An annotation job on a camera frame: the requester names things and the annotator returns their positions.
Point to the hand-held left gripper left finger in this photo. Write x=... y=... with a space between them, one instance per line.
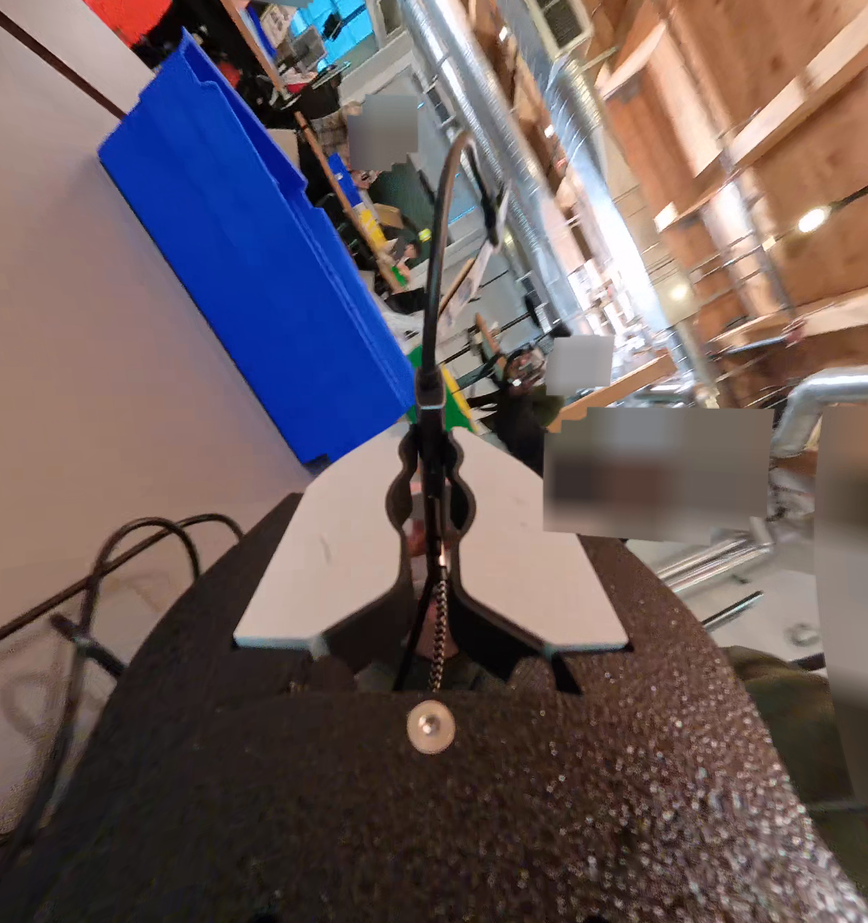
x=318 y=562

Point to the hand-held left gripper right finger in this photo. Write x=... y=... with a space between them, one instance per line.
x=535 y=562

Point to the blue plastic bin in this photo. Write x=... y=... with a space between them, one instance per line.
x=246 y=252

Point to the silver pipe elbow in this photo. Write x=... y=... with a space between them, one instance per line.
x=823 y=393

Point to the person's body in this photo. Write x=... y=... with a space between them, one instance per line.
x=773 y=692

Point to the ceiling air vent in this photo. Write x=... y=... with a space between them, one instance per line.
x=560 y=21

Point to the wall lamp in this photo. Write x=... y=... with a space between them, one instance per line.
x=813 y=220

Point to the silver ventilation duct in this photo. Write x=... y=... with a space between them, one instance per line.
x=477 y=72

